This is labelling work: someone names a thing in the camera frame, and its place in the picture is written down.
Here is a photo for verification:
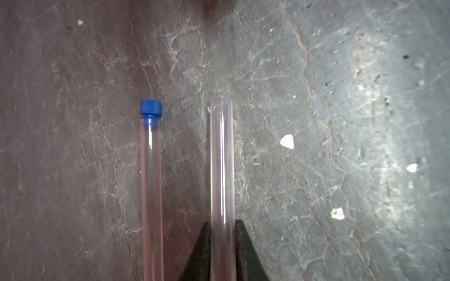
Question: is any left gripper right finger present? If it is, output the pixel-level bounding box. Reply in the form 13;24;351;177
234;220;270;281

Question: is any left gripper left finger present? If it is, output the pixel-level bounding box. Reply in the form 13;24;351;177
179;222;212;281

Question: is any clear test tube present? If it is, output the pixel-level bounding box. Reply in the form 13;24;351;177
140;115;164;281
210;97;237;281

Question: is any blue rubber stopper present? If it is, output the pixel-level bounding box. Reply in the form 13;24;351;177
139;100;162;130

